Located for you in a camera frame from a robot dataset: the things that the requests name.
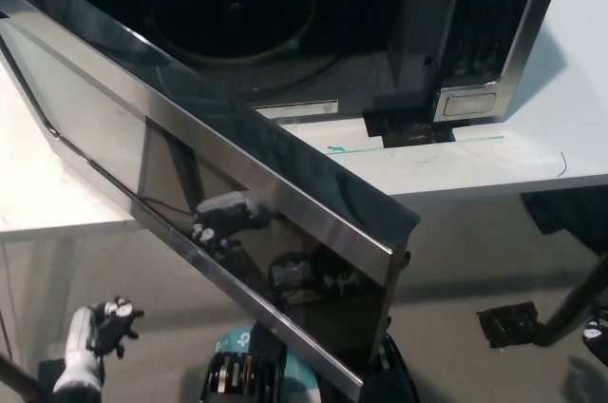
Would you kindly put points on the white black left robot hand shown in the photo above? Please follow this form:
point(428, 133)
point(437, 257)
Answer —
point(88, 331)

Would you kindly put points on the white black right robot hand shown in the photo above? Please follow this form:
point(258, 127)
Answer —
point(594, 332)

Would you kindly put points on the glossy black microwave door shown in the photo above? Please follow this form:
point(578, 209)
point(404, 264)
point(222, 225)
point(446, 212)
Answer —
point(142, 137)

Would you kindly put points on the black tubular desk leg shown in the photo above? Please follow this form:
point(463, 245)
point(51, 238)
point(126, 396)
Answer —
point(577, 298)

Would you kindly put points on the black teal robot torso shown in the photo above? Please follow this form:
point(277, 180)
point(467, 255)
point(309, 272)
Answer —
point(237, 374)

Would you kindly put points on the glass microwave turntable plate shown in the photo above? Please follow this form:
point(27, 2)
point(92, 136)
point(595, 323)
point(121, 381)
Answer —
point(237, 18)

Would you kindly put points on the black silver microwave oven body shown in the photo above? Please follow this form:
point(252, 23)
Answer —
point(408, 32)

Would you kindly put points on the black floor patch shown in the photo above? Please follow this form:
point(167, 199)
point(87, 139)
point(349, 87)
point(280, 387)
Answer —
point(509, 324)

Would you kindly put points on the teal tape line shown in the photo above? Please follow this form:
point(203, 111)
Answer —
point(427, 144)

